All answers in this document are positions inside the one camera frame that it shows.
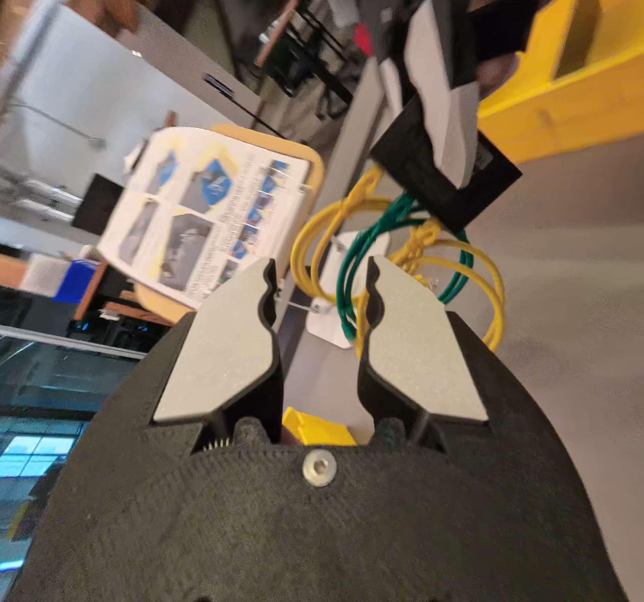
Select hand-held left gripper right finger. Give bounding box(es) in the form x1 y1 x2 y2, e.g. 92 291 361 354
357 255 490 443

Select black mesh chair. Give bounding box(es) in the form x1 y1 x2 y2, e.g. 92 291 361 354
256 0 364 121

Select printed instruction sheet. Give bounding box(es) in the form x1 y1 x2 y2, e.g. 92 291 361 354
96 126 312 310

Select wooden board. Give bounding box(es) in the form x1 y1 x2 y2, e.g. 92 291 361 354
133 122 326 326

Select metal wall rod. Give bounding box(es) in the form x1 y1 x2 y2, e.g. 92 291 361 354
9 101 107 150

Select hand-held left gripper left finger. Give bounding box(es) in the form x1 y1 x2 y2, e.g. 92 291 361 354
152 258 283 443

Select green ethernet cable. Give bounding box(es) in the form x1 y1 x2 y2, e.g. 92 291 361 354
335 191 475 342

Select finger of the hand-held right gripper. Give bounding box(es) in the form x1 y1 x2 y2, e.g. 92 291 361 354
405 0 480 189
377 57 406 118

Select blue box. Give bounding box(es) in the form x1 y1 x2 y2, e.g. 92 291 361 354
52 258 99 305

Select pale grey block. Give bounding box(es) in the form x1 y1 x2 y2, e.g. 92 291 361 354
19 254 69 297

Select black port box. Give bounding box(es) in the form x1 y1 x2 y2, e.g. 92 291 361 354
370 91 523 235

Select black square block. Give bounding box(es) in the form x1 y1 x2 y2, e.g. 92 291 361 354
71 173 124 235

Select yellow ethernet cable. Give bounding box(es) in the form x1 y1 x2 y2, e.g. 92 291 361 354
290 166 399 312
354 219 506 362

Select metal pipes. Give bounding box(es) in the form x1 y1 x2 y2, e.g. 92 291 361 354
0 168 84 221

